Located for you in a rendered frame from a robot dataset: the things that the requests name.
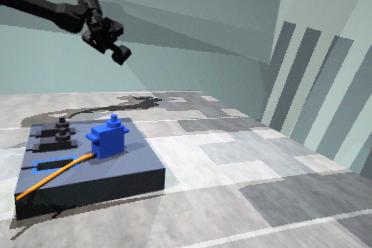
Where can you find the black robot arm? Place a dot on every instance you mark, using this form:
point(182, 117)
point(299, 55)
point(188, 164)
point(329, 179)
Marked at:
point(70, 17)

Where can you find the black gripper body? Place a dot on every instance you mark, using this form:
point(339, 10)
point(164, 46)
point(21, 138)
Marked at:
point(120, 54)

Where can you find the blue micro servo with orange cable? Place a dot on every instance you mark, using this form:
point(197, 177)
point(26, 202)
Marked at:
point(108, 139)

